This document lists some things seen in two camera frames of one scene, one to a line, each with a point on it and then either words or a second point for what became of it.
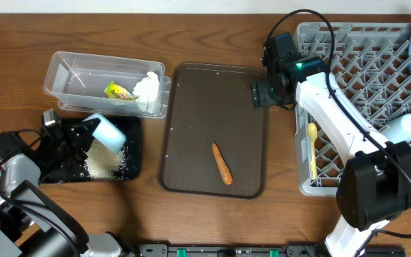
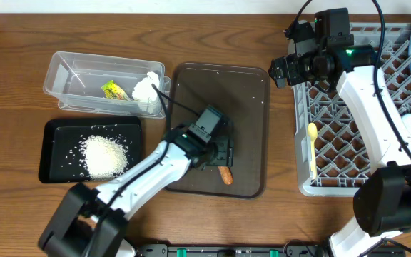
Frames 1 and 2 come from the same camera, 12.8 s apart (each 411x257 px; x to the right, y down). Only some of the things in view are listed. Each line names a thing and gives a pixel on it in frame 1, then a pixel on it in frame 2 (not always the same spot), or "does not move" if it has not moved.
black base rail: (250, 250) does not move
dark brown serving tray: (208, 104) does not move
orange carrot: (225, 169) does not move
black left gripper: (63, 143) -> (227, 154)
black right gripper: (260, 96) -> (289, 63)
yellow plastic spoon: (312, 130) does not move
